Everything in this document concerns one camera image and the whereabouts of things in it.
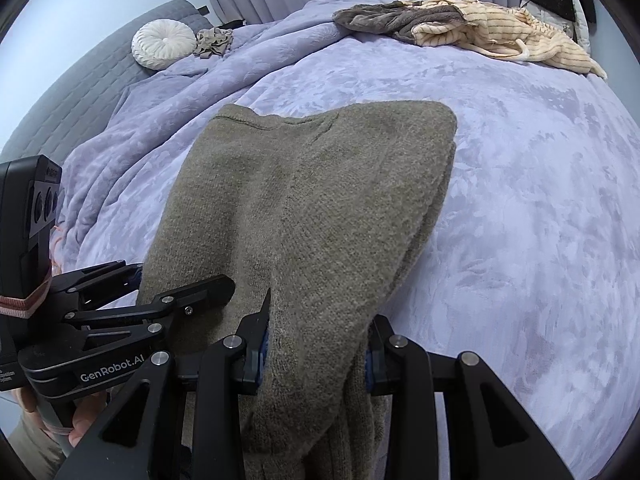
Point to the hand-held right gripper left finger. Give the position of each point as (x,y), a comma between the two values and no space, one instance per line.
(250,355)

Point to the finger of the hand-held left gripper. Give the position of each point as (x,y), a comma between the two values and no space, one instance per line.
(95,285)
(150,312)

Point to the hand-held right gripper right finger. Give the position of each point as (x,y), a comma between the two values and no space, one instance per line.
(395,360)

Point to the olive knit sweater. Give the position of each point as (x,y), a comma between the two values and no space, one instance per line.
(310,210)

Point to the person's left hand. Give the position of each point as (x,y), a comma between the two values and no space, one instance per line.
(87,410)

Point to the grey quilted headboard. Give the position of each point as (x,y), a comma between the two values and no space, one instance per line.
(75,85)

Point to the lavender fleece blanket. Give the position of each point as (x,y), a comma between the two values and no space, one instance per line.
(525,210)

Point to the white round pillow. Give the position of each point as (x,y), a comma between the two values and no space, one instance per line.
(162,42)

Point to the small beige crumpled cloth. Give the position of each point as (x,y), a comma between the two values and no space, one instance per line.
(212,42)

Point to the grey plush garment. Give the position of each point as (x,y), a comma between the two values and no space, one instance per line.
(380,17)

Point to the cream striped garment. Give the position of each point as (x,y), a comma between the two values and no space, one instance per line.
(500,30)

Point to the white padded jacket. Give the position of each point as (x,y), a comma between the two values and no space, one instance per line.
(580,25)

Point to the black hanging jacket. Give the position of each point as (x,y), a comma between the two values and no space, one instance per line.
(590,5)

